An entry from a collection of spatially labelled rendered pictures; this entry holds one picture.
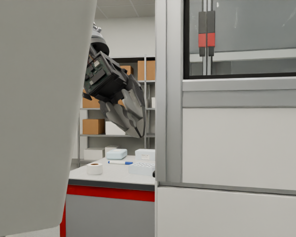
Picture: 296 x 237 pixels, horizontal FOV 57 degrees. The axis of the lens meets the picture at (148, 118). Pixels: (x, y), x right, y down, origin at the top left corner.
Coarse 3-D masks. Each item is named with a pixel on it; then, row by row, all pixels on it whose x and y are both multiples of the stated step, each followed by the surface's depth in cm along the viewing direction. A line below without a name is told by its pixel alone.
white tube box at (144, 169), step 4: (132, 164) 128; (136, 164) 128; (140, 164) 129; (144, 164) 128; (148, 164) 128; (152, 164) 128; (132, 168) 124; (136, 168) 123; (140, 168) 122; (144, 168) 121; (148, 168) 120; (152, 168) 119; (132, 172) 124; (136, 172) 123; (140, 172) 122; (144, 172) 121; (148, 172) 120; (152, 172) 120
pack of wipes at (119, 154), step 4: (108, 152) 160; (112, 152) 160; (116, 152) 159; (120, 152) 159; (124, 152) 165; (108, 156) 160; (112, 156) 159; (116, 156) 159; (120, 156) 159; (124, 156) 165
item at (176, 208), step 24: (168, 192) 39; (192, 192) 38; (216, 192) 37; (240, 192) 37; (264, 192) 37; (168, 216) 39; (192, 216) 38; (216, 216) 37; (240, 216) 37; (264, 216) 36; (288, 216) 35
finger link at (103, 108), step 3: (99, 102) 54; (102, 102) 54; (111, 102) 53; (102, 105) 53; (105, 105) 53; (102, 108) 53; (105, 108) 52; (102, 111) 53; (105, 111) 52; (105, 114) 52
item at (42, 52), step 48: (0, 0) 12; (48, 0) 13; (96, 0) 14; (0, 48) 14; (48, 48) 14; (0, 96) 15; (48, 96) 16; (0, 144) 18; (48, 144) 19; (0, 192) 21; (48, 192) 23
